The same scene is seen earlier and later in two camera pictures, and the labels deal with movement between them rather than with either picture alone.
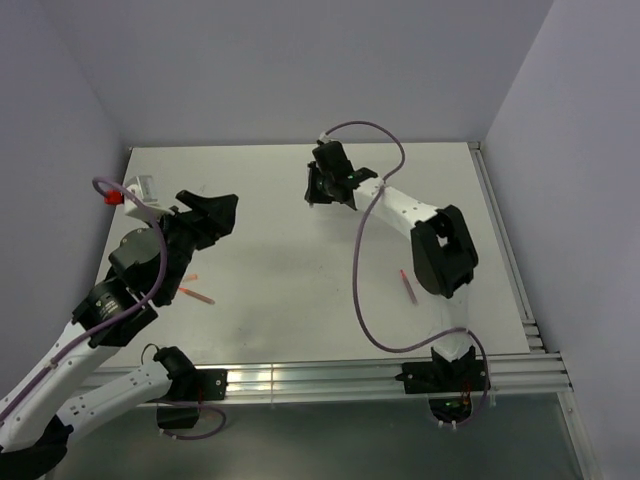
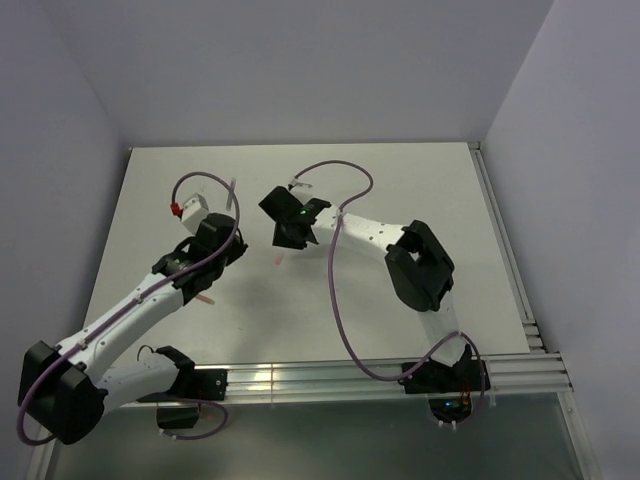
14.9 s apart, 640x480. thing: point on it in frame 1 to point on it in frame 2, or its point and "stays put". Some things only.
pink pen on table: (196, 295) stays put
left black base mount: (181, 409) stays put
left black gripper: (217, 212) to (237, 250)
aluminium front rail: (544, 374) stays put
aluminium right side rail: (507, 245) stays put
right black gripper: (312, 194) to (280, 240)
